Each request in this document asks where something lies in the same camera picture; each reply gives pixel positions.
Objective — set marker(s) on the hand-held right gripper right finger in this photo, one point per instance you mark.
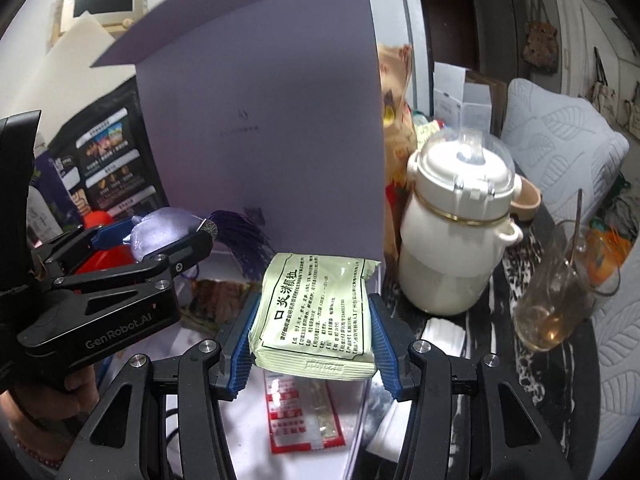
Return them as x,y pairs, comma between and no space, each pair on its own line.
390,355

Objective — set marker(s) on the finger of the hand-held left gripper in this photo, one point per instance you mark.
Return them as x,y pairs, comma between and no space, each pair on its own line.
112,236
185,255

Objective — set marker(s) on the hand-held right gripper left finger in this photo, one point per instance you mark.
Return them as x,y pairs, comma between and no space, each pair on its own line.
240,355

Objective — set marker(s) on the lavender sachet with purple tassel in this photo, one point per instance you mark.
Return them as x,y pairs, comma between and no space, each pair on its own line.
160,227

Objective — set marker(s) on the pale green printed packet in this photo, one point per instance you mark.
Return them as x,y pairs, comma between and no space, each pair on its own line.
310,320

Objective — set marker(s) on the long red white packet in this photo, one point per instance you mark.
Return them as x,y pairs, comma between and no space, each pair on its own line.
300,425

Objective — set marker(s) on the lavender gift box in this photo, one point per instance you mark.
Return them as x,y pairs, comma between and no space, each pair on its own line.
260,110

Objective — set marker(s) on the person's left forearm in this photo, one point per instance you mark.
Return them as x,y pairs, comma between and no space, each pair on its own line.
17,460

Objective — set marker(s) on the person's left hand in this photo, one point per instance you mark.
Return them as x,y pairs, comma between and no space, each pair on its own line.
77,400

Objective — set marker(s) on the red bottle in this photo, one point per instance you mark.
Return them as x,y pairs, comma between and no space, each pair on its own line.
107,260

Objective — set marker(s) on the white folded towel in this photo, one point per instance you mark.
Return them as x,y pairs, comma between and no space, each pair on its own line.
442,335

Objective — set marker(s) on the black printed bag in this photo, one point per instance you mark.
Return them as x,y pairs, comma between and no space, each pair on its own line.
115,160

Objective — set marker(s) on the white lidded jar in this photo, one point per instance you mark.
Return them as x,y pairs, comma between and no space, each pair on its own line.
440,270

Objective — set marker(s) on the white foam board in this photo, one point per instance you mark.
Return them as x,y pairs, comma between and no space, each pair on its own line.
60,85

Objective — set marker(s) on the glass cup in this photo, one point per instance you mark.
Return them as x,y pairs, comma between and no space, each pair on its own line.
550,310

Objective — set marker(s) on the wooden bowl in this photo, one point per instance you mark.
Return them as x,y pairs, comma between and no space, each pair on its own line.
527,202

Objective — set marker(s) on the metal spoon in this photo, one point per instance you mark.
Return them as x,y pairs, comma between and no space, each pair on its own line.
575,225

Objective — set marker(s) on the grey leaf pattern chair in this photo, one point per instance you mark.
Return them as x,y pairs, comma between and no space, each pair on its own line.
620,360
560,130

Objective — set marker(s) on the green orange bag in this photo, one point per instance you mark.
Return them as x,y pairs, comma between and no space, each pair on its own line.
610,250

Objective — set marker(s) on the white cardboard boxes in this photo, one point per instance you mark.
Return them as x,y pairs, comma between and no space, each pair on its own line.
457,95

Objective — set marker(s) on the orange plush toy bag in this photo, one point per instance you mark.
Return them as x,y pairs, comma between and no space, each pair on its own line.
395,85

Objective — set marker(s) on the open brown carton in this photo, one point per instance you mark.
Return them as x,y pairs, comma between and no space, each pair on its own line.
495,95

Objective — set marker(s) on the white fridge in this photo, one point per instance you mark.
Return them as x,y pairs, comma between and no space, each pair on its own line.
395,20

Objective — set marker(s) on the brown door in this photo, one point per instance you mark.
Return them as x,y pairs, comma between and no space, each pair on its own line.
447,25

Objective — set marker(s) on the beige tote bag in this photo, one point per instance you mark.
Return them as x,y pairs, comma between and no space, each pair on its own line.
600,90
630,115

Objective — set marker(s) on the brown tote bag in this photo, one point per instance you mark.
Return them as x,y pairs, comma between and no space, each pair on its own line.
540,40

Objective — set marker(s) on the beige wall intercom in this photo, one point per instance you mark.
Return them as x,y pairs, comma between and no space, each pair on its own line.
100,5

